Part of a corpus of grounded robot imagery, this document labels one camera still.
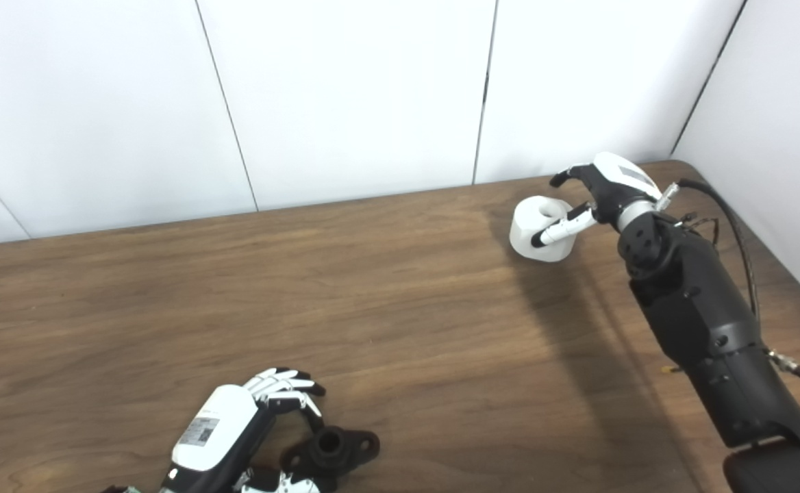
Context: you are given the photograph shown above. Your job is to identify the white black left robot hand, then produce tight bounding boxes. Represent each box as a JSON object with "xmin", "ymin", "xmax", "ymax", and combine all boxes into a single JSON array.
[{"xmin": 159, "ymin": 368, "xmax": 327, "ymax": 493}]

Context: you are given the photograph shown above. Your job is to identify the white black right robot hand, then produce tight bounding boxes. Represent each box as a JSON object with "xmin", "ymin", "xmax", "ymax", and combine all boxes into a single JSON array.
[{"xmin": 531, "ymin": 152, "xmax": 664, "ymax": 249}]

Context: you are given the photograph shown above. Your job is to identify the round white piece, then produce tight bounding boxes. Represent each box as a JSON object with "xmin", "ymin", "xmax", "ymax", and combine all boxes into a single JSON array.
[{"xmin": 509, "ymin": 196, "xmax": 579, "ymax": 263}]

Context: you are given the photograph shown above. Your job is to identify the black flanged holder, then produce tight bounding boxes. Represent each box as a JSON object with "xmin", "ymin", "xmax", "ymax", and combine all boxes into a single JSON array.
[{"xmin": 280, "ymin": 426, "xmax": 381, "ymax": 491}]

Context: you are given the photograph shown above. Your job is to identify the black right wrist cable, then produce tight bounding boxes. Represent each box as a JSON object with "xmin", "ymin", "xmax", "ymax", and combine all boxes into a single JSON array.
[{"xmin": 657, "ymin": 178, "xmax": 764, "ymax": 323}]

